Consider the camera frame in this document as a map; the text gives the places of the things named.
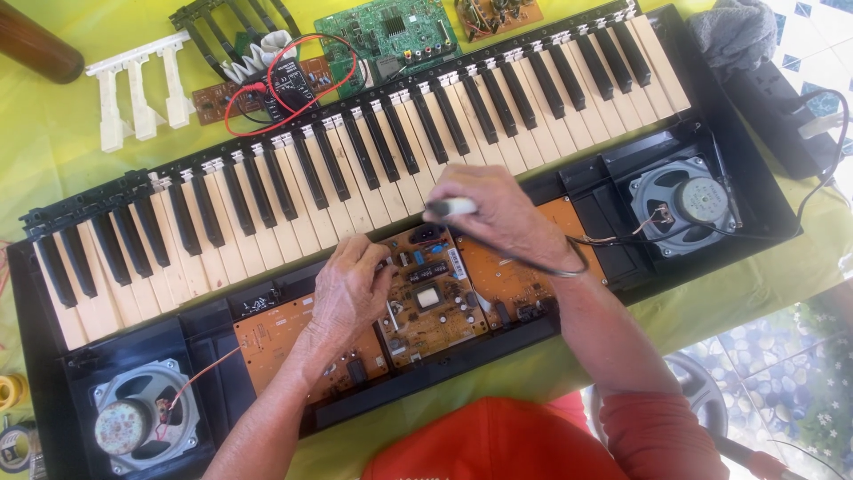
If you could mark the brown wooden cylinder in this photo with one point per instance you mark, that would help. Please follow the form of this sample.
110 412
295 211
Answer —
33 40

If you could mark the person's left hand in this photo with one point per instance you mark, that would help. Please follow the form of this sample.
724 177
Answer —
346 293

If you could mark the white plug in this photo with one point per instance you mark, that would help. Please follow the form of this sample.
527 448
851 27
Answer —
819 125

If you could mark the person's left fingers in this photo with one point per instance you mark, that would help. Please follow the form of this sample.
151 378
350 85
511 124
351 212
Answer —
373 257

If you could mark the black power strip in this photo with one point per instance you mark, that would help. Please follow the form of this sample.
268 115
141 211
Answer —
773 113

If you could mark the yellow green tablecloth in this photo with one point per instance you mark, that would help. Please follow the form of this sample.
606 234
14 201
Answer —
46 180

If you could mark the orange board with black chips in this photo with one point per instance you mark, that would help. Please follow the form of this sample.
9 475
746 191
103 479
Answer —
280 340

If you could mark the grey soldering iron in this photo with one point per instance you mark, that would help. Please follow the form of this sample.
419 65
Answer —
456 206

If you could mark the black power adapter box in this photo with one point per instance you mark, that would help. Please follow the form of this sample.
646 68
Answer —
290 86

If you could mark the black round fan base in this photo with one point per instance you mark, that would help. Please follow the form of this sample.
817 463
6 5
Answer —
700 393

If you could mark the tan power supply board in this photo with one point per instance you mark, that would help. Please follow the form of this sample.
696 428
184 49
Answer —
433 313

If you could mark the detached white key set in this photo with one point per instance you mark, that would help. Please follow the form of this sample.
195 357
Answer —
140 100

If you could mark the brown board with components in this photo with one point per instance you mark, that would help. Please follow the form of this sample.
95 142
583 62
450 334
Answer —
500 17

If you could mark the grey cloth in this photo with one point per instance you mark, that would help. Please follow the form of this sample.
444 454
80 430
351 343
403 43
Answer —
733 33

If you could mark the rusty round speaker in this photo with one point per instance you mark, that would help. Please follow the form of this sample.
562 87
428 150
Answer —
126 426

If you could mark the person's right fingers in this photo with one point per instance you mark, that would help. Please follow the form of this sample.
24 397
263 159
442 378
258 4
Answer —
466 183

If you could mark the clean grey round speaker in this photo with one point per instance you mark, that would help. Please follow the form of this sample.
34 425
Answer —
700 200

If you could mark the tape roll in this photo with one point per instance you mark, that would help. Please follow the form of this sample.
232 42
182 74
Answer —
17 450

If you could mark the person's right hand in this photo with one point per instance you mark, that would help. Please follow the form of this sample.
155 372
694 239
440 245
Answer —
513 220

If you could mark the yellow solder spool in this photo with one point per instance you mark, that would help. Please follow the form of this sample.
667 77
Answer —
10 392

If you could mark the person's orange shirt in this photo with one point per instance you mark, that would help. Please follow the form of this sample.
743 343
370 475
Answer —
493 440

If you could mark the black electronic keyboard case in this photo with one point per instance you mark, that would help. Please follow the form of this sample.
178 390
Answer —
673 143

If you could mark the row of black white keys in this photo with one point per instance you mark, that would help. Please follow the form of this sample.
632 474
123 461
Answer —
346 170

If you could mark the long brown circuit board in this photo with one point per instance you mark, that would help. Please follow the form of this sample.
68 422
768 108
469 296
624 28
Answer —
213 100

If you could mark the green circuit board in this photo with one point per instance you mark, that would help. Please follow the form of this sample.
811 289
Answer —
386 33

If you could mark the detached black key set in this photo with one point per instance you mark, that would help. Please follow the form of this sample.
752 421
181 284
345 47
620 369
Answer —
200 26

